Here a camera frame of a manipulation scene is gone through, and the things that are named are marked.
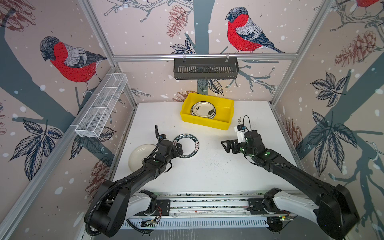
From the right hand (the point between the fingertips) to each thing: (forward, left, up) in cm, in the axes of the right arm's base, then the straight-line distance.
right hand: (227, 143), depth 82 cm
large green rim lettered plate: (+6, +22, -13) cm, 26 cm away
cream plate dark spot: (+36, +14, -10) cm, 39 cm away
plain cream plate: (-3, +54, -11) cm, 56 cm away
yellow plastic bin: (+42, -3, -15) cm, 45 cm away
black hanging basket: (+51, +13, +17) cm, 55 cm away
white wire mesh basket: (-3, +66, +20) cm, 69 cm away
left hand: (-1, +30, -5) cm, 30 cm away
